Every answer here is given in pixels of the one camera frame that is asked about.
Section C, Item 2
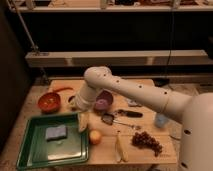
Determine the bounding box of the silver fork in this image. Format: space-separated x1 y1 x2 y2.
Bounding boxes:
113 121 142 130

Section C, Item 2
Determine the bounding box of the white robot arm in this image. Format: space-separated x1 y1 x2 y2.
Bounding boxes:
70 66 213 171

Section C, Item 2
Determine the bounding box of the purple bowl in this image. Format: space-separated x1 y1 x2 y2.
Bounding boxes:
94 90 114 111

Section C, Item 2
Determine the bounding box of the red bowl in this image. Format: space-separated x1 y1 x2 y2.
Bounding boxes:
37 92 61 113

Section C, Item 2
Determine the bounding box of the orange round fruit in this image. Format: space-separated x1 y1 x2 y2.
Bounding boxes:
89 130 102 145

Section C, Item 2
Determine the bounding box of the dark metal spatula head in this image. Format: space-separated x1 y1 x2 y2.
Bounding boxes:
101 113 115 125

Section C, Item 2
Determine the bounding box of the small dark metal cup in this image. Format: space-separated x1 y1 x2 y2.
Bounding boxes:
68 96 75 102

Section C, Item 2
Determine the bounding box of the blue sponge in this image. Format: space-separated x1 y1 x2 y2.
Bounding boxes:
45 125 67 141

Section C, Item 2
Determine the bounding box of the orange carrot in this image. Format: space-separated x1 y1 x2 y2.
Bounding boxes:
52 87 73 92

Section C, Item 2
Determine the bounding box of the wooden board table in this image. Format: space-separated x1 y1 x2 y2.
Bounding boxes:
46 78 178 166

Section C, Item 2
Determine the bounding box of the light blue cloth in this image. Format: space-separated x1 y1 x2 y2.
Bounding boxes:
125 98 142 107

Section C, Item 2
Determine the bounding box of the yellow banana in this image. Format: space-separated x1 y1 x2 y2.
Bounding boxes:
115 131 128 163

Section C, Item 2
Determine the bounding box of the green plastic tray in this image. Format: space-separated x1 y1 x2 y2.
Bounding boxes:
16 114 89 171

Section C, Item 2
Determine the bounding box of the purple grape bunch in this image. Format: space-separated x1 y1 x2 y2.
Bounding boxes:
132 131 163 156

